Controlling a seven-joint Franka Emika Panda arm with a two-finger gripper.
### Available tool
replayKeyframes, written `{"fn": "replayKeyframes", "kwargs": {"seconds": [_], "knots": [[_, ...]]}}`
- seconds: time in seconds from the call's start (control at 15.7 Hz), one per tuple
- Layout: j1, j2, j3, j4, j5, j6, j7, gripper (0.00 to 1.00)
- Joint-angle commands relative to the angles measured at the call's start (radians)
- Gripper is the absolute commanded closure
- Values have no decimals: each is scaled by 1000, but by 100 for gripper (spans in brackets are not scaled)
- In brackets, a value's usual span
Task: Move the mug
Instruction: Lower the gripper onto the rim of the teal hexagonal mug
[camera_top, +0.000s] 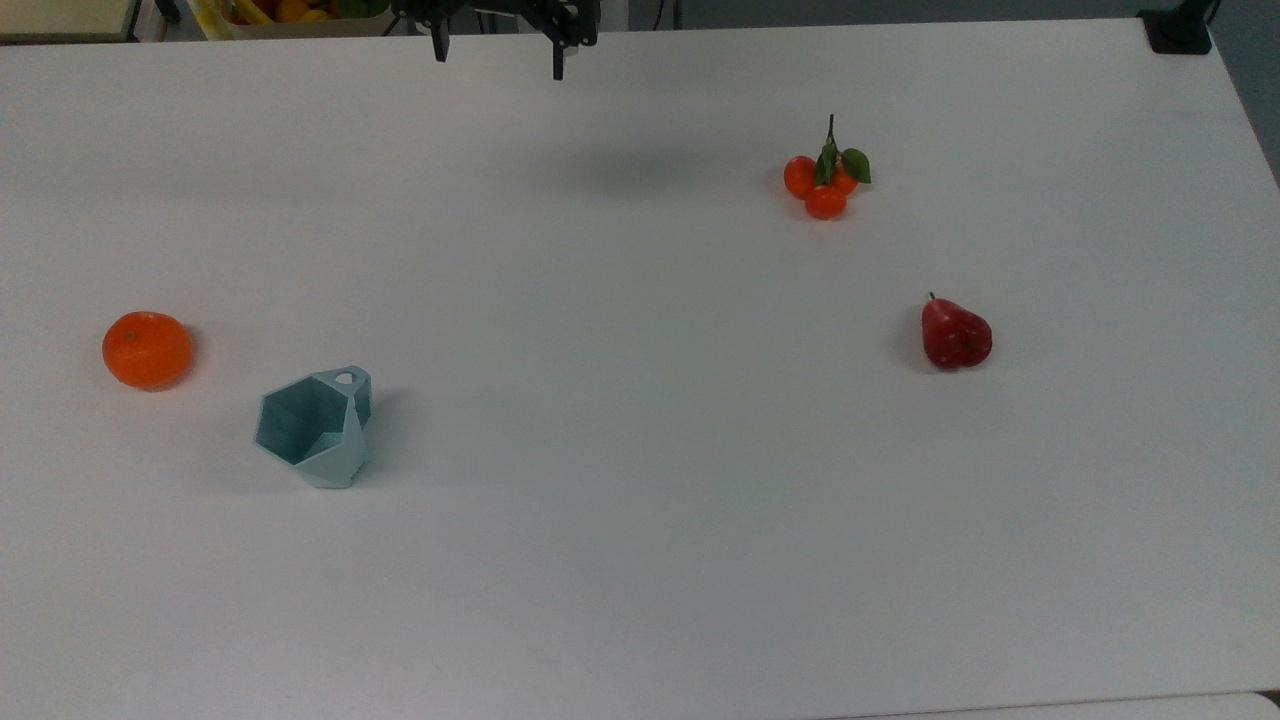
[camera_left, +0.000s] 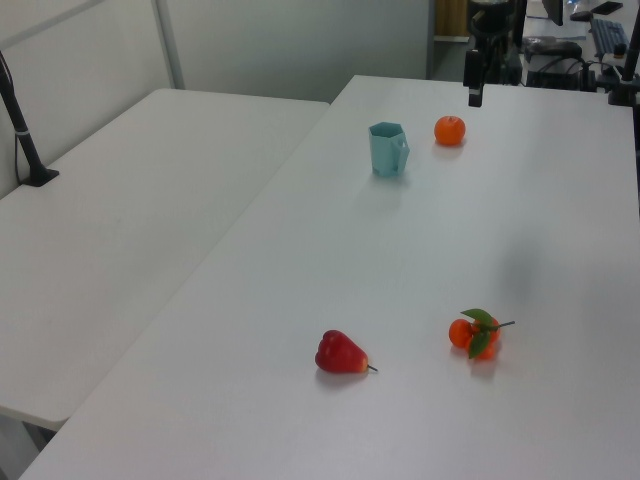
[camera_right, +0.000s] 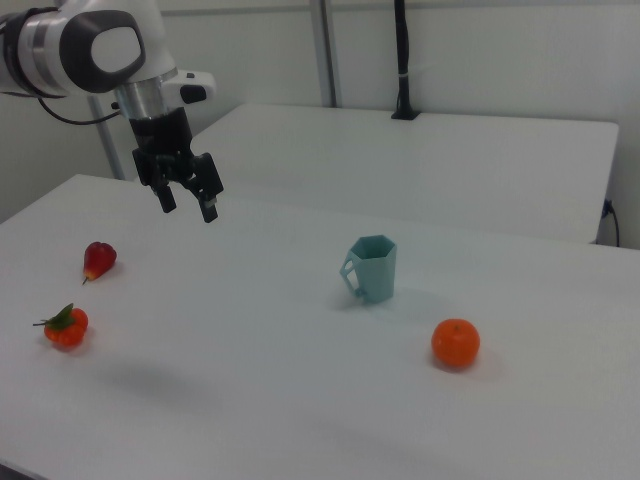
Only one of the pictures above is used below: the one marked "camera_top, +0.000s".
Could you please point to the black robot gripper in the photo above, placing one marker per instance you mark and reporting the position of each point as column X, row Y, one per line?
column 520, row 14

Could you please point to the red pear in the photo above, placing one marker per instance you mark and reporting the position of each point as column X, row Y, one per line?
column 955, row 336

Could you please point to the box of toy fruit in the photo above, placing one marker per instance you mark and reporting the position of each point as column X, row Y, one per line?
column 290, row 14

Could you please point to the large orange fruit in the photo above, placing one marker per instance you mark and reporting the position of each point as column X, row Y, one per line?
column 146, row 350

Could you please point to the light blue faceted mug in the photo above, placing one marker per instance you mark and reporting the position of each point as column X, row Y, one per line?
column 318, row 428

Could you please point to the beige flat box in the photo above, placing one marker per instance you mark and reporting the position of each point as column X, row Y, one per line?
column 65, row 16

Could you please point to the tangerine bunch with leaves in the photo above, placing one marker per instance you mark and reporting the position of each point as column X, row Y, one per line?
column 825, row 183

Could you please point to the black clamp mount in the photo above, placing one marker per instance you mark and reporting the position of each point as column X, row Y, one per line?
column 1178, row 30

